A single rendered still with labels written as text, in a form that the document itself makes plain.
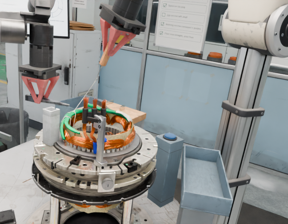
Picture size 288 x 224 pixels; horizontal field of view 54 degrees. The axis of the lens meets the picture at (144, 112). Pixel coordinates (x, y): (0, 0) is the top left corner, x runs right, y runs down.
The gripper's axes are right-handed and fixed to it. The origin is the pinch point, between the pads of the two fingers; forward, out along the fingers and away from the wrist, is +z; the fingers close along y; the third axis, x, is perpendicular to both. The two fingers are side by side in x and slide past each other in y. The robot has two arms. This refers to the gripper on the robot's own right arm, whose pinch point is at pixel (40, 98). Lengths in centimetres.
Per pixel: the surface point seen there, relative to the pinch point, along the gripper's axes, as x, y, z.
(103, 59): 17.6, 1.4, -13.8
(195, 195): 44.9, 9.6, 10.7
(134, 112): 17.7, -34.1, 10.6
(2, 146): -46, -39, 43
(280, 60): 100, -207, -3
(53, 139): 9.4, 8.7, 6.1
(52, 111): 9.1, 9.1, -1.1
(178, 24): 2, -229, -20
